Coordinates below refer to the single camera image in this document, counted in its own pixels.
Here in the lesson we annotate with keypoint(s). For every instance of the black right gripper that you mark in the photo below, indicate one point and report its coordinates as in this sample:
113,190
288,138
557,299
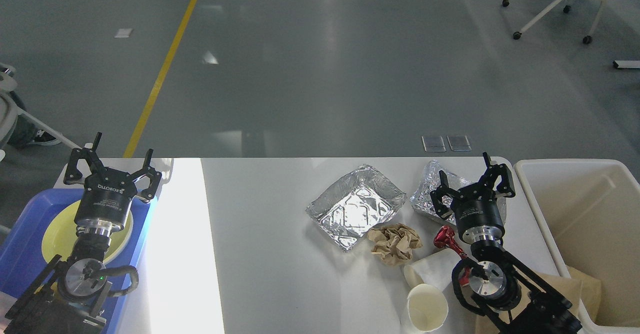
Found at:
479,213

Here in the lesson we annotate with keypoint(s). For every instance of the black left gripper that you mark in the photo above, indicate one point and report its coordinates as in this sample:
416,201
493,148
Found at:
106,201

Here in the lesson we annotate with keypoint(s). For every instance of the yellow translucent plate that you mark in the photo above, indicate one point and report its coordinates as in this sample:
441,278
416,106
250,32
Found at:
60,235

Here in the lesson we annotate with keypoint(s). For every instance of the brown paper bag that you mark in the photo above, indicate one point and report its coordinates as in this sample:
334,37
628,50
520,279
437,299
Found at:
579,287

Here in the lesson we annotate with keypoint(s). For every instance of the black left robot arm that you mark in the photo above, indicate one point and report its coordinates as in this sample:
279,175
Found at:
68,295

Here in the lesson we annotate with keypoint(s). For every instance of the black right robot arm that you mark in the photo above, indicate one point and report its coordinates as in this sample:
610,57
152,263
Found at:
488,280

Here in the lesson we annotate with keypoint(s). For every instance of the right floor socket cover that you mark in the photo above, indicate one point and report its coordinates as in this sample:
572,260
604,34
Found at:
459,143

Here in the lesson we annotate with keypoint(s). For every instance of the floor socket cover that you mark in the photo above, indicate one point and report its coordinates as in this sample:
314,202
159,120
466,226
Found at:
459,143
433,144

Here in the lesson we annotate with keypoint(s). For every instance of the left floor socket cover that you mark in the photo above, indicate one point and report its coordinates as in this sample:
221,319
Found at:
433,144

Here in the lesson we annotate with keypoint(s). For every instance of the red crumpled wrapper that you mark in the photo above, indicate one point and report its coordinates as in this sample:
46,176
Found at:
445,238

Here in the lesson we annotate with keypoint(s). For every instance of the lying white paper cup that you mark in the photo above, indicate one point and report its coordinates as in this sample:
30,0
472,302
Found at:
433,270

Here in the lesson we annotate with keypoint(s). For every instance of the crumpled brown paper ball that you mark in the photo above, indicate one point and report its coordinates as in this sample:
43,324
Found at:
394,244

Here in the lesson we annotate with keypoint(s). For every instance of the person leg with sneaker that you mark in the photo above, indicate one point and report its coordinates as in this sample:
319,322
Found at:
26,134

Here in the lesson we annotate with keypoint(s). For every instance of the square aluminium foil tray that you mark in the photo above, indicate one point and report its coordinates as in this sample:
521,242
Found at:
354,204

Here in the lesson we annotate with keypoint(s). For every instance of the white office chair left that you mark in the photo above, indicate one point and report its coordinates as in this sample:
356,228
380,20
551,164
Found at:
12,106

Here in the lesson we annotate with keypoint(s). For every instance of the white plastic waste bin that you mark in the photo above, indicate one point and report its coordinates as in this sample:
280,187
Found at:
588,212

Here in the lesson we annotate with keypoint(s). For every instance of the upright white paper cup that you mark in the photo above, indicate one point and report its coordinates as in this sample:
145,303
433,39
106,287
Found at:
425,310

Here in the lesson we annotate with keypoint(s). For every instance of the white bar on floor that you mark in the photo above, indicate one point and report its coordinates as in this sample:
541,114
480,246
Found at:
626,64

